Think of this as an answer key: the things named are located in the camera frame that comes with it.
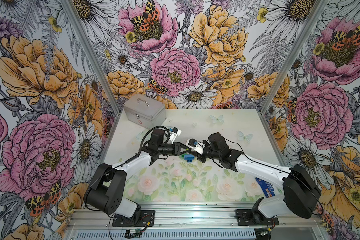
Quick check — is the light blue lego brick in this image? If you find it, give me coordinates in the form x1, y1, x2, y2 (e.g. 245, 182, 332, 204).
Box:
181, 154, 195, 163

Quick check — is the small green circuit board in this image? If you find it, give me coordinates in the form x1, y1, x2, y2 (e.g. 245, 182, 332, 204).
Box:
126, 229, 140, 237

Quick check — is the blue card packet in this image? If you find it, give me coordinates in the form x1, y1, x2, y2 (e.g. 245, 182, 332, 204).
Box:
255, 178, 275, 198

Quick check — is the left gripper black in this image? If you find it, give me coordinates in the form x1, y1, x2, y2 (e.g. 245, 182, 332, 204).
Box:
158, 142, 192, 156

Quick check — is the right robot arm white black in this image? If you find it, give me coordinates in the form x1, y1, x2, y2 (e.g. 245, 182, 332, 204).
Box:
201, 133, 321, 219

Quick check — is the silver metal box with handle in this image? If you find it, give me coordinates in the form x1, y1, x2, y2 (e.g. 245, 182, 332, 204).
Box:
124, 94, 167, 129

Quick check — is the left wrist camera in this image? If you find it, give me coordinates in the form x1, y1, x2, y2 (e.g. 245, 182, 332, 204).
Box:
169, 127, 182, 144

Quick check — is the aluminium rail frame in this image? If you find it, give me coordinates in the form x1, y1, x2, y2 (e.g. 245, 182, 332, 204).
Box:
66, 202, 326, 239

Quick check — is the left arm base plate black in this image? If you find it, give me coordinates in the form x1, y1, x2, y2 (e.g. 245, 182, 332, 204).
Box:
112, 210, 156, 227

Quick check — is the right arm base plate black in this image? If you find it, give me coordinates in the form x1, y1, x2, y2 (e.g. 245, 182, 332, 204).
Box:
234, 209, 280, 227

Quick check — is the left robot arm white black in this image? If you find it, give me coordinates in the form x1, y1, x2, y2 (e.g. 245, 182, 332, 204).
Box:
84, 126, 188, 219

